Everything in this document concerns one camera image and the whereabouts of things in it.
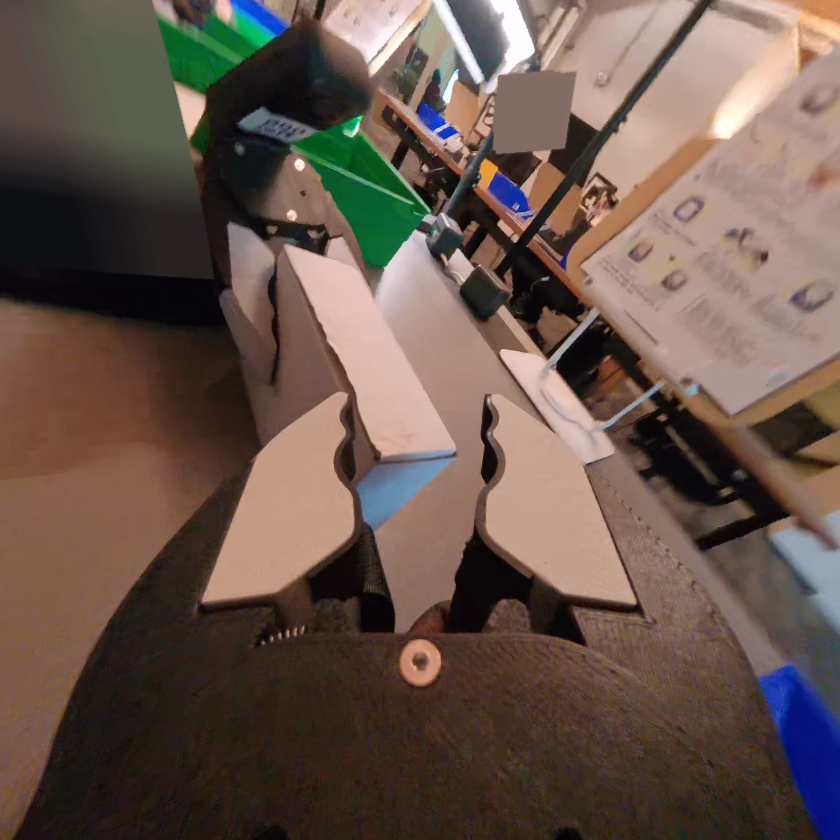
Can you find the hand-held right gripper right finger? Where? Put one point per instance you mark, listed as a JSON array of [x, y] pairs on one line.
[[558, 525]]

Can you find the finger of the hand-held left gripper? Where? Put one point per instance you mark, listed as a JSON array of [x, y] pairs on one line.
[[344, 256], [253, 302]]

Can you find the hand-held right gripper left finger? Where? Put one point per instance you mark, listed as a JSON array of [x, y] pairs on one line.
[[289, 518]]

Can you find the white cardboard mailer box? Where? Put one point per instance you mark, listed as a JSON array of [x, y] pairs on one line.
[[374, 354]]

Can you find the wooden background desk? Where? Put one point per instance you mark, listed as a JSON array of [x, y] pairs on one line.
[[401, 113]]

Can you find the grey desk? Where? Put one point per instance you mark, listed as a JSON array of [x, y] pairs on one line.
[[98, 426]]

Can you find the person's right hand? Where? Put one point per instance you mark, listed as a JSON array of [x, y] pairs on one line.
[[432, 620]]

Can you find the grey pole clamp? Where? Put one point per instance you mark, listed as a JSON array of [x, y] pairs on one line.
[[445, 236]]

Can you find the dark pole clamp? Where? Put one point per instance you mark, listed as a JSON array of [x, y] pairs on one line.
[[485, 292]]

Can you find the grey metal pole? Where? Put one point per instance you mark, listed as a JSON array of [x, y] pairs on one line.
[[469, 177]]

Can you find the small blue bin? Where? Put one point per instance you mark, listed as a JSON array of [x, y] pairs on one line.
[[508, 193], [436, 121]]

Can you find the blue plastic bin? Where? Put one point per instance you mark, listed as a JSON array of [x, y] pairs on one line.
[[807, 754], [259, 13]]

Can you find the small yellow bin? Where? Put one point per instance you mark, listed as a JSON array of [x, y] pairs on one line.
[[487, 172]]

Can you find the brown cardboard panel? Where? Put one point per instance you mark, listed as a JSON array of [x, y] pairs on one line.
[[551, 190]]

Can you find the ceiling light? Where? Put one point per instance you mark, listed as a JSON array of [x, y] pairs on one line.
[[512, 33]]

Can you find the black tripod pole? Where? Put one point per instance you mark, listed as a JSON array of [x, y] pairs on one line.
[[609, 131]]

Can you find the printed instruction sheet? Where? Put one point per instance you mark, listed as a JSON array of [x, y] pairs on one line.
[[735, 275]]

